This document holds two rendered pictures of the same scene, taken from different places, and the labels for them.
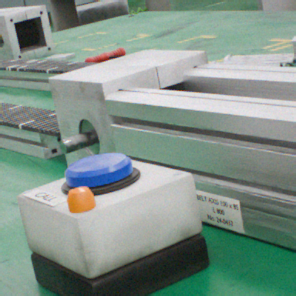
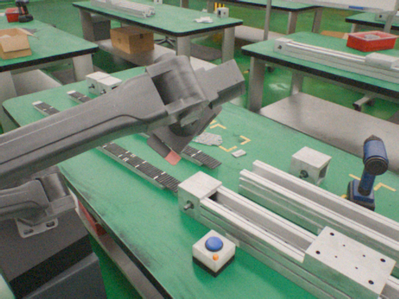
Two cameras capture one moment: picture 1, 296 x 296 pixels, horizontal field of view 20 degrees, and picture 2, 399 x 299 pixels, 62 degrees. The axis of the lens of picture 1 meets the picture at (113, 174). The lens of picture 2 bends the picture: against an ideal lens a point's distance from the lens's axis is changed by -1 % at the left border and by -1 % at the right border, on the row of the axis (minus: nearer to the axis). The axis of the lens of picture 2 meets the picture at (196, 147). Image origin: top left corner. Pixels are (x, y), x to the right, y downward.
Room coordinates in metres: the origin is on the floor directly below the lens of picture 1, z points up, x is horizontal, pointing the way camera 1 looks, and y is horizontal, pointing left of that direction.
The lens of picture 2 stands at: (-0.06, 0.24, 1.49)
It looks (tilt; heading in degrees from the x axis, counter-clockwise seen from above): 32 degrees down; 341
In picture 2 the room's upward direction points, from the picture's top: straight up
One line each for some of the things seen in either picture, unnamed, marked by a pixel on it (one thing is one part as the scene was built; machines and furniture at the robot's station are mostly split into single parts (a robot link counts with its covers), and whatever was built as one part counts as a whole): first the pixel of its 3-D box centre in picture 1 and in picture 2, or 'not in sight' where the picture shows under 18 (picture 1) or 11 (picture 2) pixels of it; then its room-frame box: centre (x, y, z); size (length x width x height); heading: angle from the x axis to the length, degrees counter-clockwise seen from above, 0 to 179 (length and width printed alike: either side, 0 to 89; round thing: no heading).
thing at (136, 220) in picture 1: (122, 223); (215, 250); (0.49, 0.00, 0.81); 0.10 x 0.08 x 0.06; 118
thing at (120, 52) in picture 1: (133, 56); not in sight; (1.33, -0.07, 0.79); 0.16 x 0.08 x 0.02; 37
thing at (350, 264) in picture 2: not in sight; (346, 266); (0.30, -0.24, 0.87); 0.16 x 0.11 x 0.07; 28
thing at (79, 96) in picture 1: (124, 124); (197, 197); (0.68, -0.02, 0.83); 0.12 x 0.09 x 0.10; 118
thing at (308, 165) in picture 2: not in sight; (307, 169); (0.70, -0.42, 0.83); 0.11 x 0.10 x 0.10; 116
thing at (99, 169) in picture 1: (99, 176); (214, 244); (0.48, 0.01, 0.84); 0.04 x 0.04 x 0.02
